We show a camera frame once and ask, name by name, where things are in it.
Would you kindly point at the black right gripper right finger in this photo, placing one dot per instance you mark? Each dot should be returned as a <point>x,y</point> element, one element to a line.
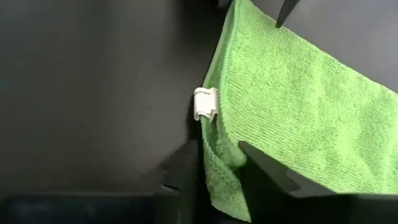
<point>264,186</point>

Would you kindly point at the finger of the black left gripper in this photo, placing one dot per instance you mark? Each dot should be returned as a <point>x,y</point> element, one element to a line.
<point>286,9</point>

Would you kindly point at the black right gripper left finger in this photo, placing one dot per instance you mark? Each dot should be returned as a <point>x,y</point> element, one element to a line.
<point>183,174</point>

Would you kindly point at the green microfibre towel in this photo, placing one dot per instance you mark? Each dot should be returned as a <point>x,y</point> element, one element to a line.
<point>295,109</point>

